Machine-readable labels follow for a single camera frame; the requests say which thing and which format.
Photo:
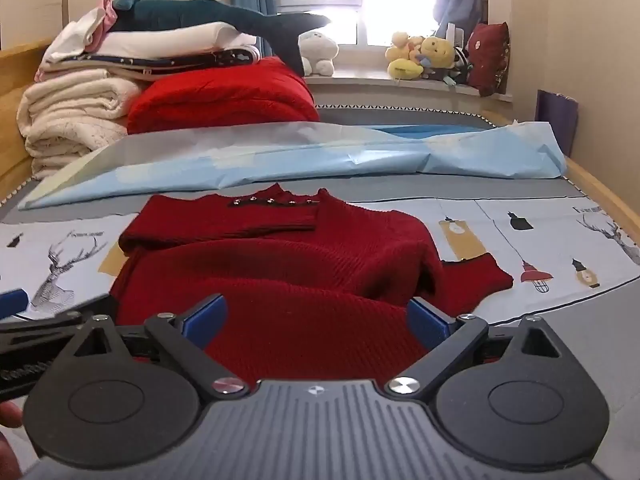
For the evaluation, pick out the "folded navy patterned sheet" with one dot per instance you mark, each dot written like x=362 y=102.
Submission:
x=235 y=56

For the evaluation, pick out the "light blue plastic sheet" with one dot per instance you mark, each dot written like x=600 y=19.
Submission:
x=350 y=155

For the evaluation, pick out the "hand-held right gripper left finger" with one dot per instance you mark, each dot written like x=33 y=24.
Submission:
x=207 y=319

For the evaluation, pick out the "folded white pink cloth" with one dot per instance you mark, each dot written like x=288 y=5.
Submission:
x=75 y=35

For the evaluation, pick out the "dark red knit sweater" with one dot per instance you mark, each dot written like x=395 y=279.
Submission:
x=280 y=280

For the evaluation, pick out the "dark red cushion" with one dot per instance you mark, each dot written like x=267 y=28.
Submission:
x=487 y=60

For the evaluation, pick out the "folded bright red quilt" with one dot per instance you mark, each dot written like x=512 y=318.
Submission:
x=225 y=95

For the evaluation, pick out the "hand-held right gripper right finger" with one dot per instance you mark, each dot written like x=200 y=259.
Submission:
x=425 y=324

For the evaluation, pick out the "grey deer print bed sheet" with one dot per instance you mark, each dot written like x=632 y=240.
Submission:
x=540 y=240

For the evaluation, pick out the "white plush toy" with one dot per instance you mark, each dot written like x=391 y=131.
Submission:
x=317 y=45

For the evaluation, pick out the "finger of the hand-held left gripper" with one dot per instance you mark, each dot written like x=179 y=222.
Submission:
x=12 y=302

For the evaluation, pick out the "wooden bed frame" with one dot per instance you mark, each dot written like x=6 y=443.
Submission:
x=15 y=60

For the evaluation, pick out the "yellow plush toy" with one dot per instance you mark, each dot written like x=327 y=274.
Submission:
x=437 y=52
x=400 y=57

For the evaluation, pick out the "purple bag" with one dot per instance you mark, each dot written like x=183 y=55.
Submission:
x=557 y=120

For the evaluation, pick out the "person's left hand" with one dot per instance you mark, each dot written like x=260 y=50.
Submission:
x=7 y=417

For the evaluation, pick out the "teal shark plush toy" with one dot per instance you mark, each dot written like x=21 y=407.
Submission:
x=200 y=10

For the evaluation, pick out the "folded white fluffy blanket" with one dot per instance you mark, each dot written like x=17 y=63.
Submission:
x=70 y=110

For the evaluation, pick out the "window sill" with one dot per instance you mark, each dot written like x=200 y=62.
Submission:
x=370 y=85

